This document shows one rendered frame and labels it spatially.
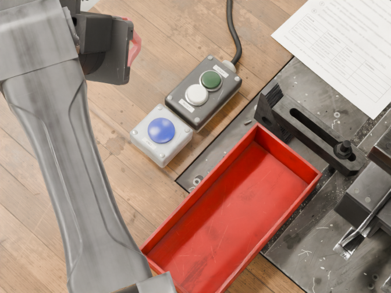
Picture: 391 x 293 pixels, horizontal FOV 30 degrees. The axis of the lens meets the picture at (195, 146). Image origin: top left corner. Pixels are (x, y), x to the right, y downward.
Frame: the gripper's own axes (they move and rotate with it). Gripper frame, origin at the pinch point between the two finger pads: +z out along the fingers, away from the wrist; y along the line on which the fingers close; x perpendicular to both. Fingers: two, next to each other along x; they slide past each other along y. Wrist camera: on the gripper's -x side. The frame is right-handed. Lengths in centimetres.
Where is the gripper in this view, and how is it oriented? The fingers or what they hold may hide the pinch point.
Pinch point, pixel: (123, 43)
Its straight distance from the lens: 83.7
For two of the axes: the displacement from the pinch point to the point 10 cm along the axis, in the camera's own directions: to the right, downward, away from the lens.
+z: 3.8, -1.7, 9.1
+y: -9.2, -1.8, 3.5
